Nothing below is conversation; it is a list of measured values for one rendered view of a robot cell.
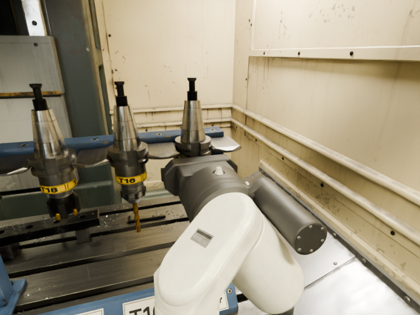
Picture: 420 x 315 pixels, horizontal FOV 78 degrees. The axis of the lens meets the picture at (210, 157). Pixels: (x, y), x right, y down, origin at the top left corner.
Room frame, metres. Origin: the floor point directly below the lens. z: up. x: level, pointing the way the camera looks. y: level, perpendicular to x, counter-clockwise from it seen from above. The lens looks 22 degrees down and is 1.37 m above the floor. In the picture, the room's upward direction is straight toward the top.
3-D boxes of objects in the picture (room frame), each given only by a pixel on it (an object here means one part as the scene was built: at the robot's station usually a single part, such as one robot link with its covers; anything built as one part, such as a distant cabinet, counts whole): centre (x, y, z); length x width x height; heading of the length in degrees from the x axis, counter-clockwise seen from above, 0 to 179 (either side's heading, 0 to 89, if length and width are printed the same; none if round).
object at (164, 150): (0.42, 0.08, 1.21); 0.07 x 0.05 x 0.01; 16
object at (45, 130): (0.37, 0.24, 1.26); 0.04 x 0.04 x 0.07
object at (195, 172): (0.34, 0.00, 1.19); 0.13 x 0.12 x 0.10; 107
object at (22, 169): (0.35, 0.29, 1.21); 0.07 x 0.05 x 0.01; 16
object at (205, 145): (0.43, 0.03, 1.22); 0.06 x 0.06 x 0.03
